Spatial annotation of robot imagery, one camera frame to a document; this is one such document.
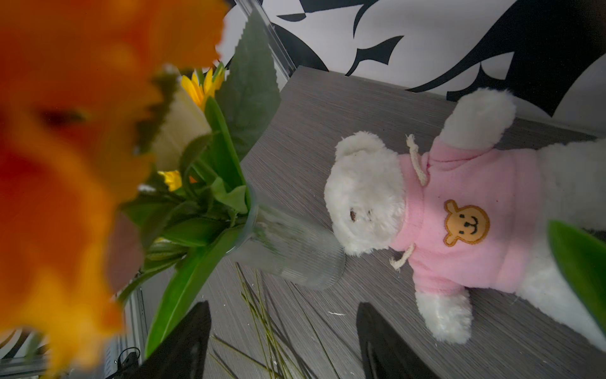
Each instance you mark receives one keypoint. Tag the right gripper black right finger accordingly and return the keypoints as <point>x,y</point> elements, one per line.
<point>384,353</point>

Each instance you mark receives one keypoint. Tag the white plush toy pink shirt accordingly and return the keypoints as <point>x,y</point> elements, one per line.
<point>467,215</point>

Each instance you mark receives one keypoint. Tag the clear glass vase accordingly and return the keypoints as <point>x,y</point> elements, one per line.
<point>276,241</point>

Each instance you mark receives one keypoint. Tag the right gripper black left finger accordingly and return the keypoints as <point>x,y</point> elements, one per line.
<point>182,355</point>

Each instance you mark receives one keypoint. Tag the blue orange mixed bouquet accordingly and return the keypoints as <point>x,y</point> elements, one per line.
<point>122,136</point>

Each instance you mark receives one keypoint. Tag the blue white tulip bunch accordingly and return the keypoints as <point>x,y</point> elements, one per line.
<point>580,258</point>

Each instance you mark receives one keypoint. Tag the big blue rose from bouquet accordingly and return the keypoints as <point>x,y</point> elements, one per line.
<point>266,327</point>

